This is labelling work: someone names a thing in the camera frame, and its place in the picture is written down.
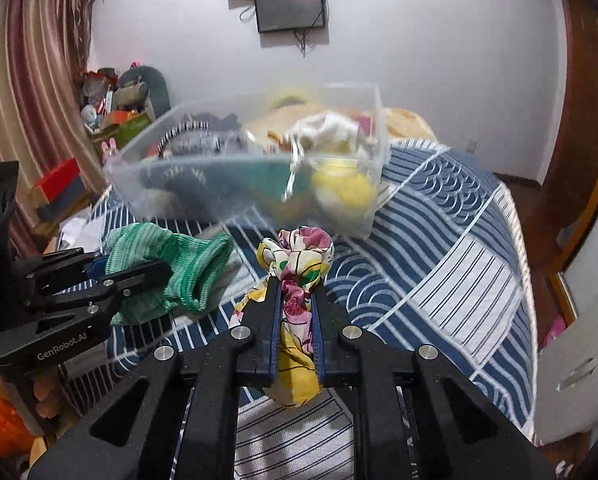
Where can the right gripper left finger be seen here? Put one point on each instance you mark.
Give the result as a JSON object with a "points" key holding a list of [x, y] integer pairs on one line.
{"points": [[175, 415]]}

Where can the striped red beige curtain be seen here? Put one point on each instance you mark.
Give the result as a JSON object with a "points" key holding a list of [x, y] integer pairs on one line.
{"points": [[44, 49]]}

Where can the green yellow sponge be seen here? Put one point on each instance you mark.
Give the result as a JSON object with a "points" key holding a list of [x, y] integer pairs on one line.
{"points": [[277, 193]]}

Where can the pink rabbit toy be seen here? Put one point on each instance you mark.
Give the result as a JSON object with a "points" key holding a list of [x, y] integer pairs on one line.
{"points": [[108, 149]]}

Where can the small black wall monitor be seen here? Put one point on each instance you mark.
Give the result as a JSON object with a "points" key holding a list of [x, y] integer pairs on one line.
{"points": [[289, 15]]}

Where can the green storage box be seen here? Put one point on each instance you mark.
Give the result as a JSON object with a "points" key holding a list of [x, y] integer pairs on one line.
{"points": [[121, 134]]}

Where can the grey green plush toy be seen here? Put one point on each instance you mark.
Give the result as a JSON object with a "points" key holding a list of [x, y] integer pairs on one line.
{"points": [[142, 87]]}

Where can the beige blanket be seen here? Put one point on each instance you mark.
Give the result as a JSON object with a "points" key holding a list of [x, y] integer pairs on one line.
{"points": [[401, 124]]}

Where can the person's left hand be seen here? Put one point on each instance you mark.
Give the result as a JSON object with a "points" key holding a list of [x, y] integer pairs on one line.
{"points": [[49, 394]]}

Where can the clear plastic storage box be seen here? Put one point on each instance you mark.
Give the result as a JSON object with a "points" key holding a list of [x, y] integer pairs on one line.
{"points": [[178, 167]]}

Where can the yellow felt ball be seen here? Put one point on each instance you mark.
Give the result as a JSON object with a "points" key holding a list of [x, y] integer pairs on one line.
{"points": [[342, 190]]}

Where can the floral patterned cloth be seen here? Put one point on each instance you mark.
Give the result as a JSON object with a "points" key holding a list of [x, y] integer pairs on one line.
{"points": [[300, 259]]}

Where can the blue white patterned bedspread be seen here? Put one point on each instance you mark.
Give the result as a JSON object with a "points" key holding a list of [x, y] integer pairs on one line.
{"points": [[444, 265]]}

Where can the white cloth pouch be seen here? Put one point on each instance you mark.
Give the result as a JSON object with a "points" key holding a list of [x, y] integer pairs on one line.
{"points": [[330, 132]]}

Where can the wooden wardrobe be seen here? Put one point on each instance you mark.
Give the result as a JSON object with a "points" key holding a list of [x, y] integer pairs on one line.
{"points": [[568, 201]]}

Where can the red box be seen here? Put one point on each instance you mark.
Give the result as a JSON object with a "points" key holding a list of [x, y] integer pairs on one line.
{"points": [[52, 184]]}

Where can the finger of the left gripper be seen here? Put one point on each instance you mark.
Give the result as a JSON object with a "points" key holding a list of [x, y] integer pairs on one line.
{"points": [[57, 310], [60, 270]]}

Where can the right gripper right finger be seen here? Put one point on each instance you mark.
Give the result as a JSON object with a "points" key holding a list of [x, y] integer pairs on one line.
{"points": [[416, 415]]}

